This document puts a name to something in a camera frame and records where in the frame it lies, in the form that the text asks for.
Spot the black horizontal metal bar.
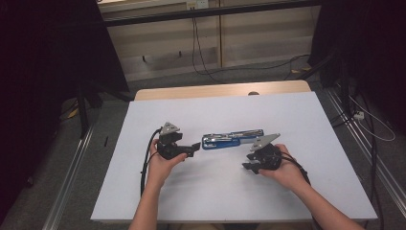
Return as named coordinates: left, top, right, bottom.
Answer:
left=101, top=0, right=322, bottom=29

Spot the black metal stand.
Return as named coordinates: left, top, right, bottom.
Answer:
left=76, top=81, right=135, bottom=140

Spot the white floor cable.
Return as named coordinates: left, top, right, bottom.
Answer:
left=348, top=95, right=396, bottom=143

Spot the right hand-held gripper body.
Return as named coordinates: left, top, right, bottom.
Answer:
left=249, top=132, right=282, bottom=171

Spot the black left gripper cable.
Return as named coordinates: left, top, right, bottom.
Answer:
left=140, top=126, right=164, bottom=197

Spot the light wooden table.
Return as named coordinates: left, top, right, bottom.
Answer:
left=133, top=80, right=312, bottom=102

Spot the blue stapler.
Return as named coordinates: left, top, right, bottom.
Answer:
left=201, top=128, right=265, bottom=150

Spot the person's right hand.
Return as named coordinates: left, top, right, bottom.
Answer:
left=259, top=143, right=309, bottom=193

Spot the aluminium floor rail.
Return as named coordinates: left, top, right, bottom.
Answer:
left=325, top=88, right=406, bottom=210
left=42, top=125, right=96, bottom=230

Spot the black hanging wall cable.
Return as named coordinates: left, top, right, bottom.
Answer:
left=191, top=8, right=312, bottom=84

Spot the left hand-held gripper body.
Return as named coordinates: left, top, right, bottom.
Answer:
left=156, top=122, right=195, bottom=161

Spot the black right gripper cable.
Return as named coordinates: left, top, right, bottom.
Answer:
left=281, top=150, right=324, bottom=230

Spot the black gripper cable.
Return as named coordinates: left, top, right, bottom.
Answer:
left=281, top=150, right=324, bottom=230
left=140, top=126, right=164, bottom=197

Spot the white table cover board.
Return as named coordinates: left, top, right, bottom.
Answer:
left=90, top=91, right=379, bottom=224

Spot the white wall socket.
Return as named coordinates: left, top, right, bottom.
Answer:
left=186, top=0, right=210, bottom=11

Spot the black curtain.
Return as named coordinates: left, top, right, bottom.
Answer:
left=0, top=0, right=130, bottom=224
left=307, top=0, right=406, bottom=135

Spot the person's left hand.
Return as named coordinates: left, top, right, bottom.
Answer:
left=147, top=138, right=188, bottom=190

